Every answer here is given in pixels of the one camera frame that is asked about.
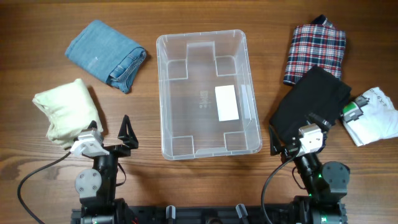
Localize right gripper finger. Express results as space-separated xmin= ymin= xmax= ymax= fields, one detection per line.
xmin=269 ymin=125 xmax=283 ymax=156
xmin=306 ymin=113 xmax=332 ymax=131

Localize cream yellow shirt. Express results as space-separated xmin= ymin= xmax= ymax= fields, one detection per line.
xmin=32 ymin=78 xmax=103 ymax=149

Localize black garment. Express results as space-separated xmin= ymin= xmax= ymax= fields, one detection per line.
xmin=269 ymin=66 xmax=351 ymax=144

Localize white printed t-shirt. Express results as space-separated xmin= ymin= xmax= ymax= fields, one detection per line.
xmin=341 ymin=87 xmax=397 ymax=147

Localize blue denim jeans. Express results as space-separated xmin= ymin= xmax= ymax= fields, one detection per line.
xmin=65 ymin=20 xmax=147 ymax=94

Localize plaid flannel shirt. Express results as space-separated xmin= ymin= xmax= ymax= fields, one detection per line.
xmin=283 ymin=14 xmax=346 ymax=85

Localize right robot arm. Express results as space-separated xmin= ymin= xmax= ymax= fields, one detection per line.
xmin=261 ymin=113 xmax=350 ymax=224

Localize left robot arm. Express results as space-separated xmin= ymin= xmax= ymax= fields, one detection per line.
xmin=70 ymin=115 xmax=139 ymax=224

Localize white label inside bin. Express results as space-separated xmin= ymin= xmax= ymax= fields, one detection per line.
xmin=215 ymin=85 xmax=239 ymax=121

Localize clear plastic storage bin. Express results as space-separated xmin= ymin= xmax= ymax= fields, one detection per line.
xmin=156 ymin=29 xmax=262 ymax=161

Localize right black camera cable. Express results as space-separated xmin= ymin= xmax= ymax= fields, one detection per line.
xmin=261 ymin=146 xmax=302 ymax=224

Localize black camera cable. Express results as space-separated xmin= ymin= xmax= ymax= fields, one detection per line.
xmin=17 ymin=151 xmax=73 ymax=224
xmin=261 ymin=146 xmax=302 ymax=224

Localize left black camera cable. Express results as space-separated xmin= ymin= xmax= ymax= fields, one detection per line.
xmin=17 ymin=151 xmax=73 ymax=224

